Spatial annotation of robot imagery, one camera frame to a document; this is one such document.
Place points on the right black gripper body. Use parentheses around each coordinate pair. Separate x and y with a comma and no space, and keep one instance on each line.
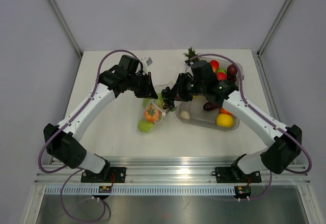
(199,88)

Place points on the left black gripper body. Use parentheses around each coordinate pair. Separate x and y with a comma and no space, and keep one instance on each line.
(131,79)

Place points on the green toy cabbage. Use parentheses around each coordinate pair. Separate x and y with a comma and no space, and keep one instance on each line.
(159,102)

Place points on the clear zip top bag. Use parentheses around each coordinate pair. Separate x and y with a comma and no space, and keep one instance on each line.
(158,89)

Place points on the orange toy persimmon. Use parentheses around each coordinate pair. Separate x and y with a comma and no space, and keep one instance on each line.
(152,113)

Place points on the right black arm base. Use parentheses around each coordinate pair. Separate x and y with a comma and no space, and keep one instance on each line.
(225,174)

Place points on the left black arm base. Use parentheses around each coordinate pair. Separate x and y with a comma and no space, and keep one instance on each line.
(107,175)

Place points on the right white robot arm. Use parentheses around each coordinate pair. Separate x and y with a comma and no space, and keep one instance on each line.
(282,142)

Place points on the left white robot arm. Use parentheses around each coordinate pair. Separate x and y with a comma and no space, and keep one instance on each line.
(62,141)

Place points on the clear plastic food bin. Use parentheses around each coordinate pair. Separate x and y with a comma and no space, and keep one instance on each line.
(199,116)

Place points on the purple toy eggplant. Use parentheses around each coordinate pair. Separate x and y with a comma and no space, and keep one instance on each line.
(208,106)

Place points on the light green toy fruit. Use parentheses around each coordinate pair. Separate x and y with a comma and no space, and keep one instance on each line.
(221,70)

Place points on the red toy mango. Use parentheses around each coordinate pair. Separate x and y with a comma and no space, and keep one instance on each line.
(215,65)

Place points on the white toy egg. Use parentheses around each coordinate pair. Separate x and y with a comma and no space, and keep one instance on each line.
(185,115)

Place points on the orange toy tangerine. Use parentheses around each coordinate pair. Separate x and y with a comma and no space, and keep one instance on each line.
(223,111)

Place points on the dark purple passion fruit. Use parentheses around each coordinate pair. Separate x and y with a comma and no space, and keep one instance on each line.
(232,70)

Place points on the toy pineapple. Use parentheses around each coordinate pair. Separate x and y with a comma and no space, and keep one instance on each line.
(191,56)

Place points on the yellow toy lemon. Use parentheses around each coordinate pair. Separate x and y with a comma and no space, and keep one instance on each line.
(224,120)

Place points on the right aluminium frame post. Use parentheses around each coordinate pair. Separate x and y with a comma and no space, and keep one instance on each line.
(274,27)

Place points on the aluminium frame post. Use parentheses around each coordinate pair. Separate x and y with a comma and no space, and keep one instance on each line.
(65,27)
(274,27)

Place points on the aluminium mounting rail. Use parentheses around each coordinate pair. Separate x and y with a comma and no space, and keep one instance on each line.
(145,176)

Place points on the left aluminium frame post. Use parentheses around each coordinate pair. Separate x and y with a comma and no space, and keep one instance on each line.
(65,27)

